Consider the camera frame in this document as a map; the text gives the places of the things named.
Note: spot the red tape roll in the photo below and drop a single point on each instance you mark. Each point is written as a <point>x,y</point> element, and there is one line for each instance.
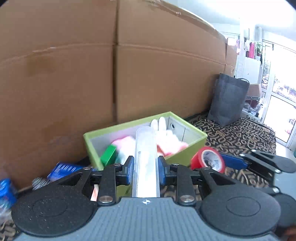
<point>208,157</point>

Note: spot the lime green storage box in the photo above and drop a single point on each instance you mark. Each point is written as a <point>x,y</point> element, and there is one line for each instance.
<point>97,141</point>

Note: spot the blue gum tub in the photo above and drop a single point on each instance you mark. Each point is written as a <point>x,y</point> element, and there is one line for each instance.
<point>7,194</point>

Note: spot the clear plastic toothbrush case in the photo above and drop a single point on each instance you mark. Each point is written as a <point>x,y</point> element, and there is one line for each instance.
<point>145,181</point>

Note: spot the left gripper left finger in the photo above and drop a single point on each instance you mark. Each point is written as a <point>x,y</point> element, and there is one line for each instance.
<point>111,177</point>

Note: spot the large brown cardboard box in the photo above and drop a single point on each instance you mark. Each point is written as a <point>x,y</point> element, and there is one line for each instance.
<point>69,67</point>

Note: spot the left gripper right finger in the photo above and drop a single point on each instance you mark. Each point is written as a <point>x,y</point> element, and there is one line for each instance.
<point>181,177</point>

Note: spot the orange white medicine box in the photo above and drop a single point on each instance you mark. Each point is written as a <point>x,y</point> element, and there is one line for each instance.
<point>95,193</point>

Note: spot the blue flat box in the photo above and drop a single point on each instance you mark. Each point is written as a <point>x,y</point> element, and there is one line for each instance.
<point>62,170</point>

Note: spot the white pink work gloves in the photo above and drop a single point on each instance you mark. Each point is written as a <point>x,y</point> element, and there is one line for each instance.
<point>167,142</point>

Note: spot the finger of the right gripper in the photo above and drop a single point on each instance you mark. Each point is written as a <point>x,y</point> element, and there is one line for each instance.
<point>234,162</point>

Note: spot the green small box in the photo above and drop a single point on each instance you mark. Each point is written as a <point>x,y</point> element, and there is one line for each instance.
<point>109,156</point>

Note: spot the steel wool scourer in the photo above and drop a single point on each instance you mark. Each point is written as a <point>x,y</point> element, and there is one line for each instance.
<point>39,182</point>

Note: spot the black tan letter-print blanket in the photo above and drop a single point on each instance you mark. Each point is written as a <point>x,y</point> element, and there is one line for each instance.
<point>240,137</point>

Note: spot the dark grey tote bag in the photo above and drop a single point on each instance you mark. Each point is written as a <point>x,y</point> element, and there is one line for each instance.
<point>228,100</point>

